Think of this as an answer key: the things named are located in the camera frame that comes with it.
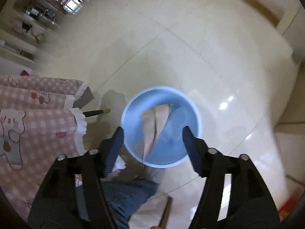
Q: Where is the beige paper trash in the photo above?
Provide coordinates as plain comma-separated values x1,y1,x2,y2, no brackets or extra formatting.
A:
141,104,172,160

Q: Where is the blue plastic trash bucket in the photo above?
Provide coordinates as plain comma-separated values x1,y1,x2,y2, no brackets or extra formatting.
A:
121,86,203,169

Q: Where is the wooden table leg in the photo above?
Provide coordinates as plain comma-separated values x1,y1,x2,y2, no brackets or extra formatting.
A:
83,109,111,117

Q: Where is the blue jeans leg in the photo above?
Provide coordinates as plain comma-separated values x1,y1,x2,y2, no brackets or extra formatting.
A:
101,179,158,228

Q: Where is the pink checkered tablecloth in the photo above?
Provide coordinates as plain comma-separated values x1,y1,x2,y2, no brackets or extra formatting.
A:
1,75,88,220

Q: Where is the wooden stick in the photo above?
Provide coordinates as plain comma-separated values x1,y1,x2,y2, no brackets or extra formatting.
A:
159,197,173,229

